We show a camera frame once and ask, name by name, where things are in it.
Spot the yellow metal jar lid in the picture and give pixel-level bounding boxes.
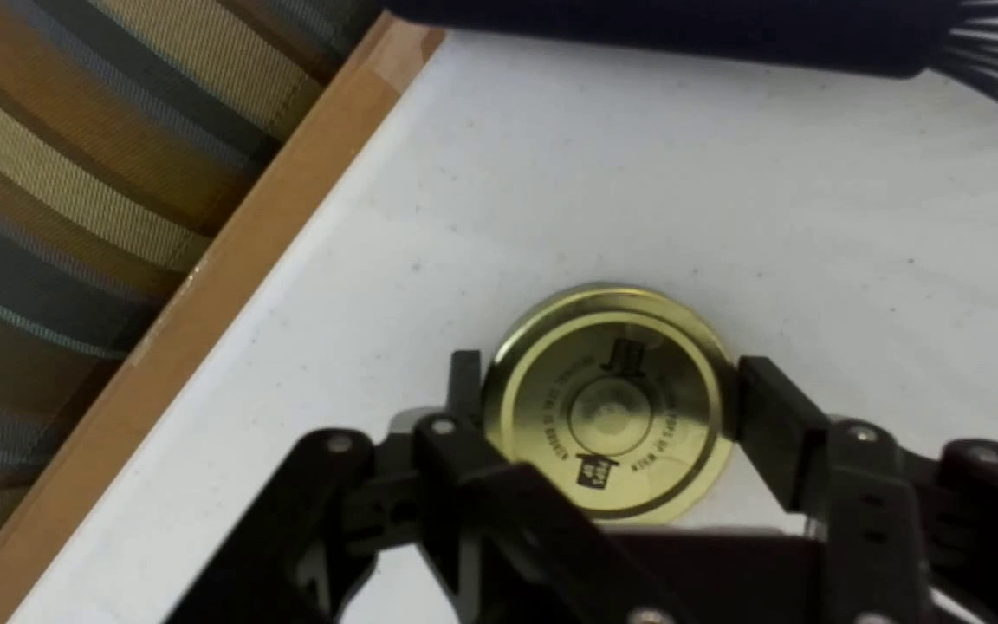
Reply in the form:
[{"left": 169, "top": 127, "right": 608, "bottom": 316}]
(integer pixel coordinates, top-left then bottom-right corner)
[{"left": 478, "top": 280, "right": 746, "bottom": 525}]

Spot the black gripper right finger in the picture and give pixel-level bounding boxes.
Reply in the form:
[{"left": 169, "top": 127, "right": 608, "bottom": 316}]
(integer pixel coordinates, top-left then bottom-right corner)
[{"left": 736, "top": 352, "right": 998, "bottom": 624}]

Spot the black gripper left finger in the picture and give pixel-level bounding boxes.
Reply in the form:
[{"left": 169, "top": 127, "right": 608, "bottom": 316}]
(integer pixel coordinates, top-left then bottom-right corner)
[{"left": 163, "top": 346, "right": 686, "bottom": 624}]

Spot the black wire whisk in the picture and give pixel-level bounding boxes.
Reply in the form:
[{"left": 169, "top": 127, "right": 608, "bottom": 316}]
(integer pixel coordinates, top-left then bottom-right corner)
[{"left": 381, "top": 0, "right": 998, "bottom": 138}]

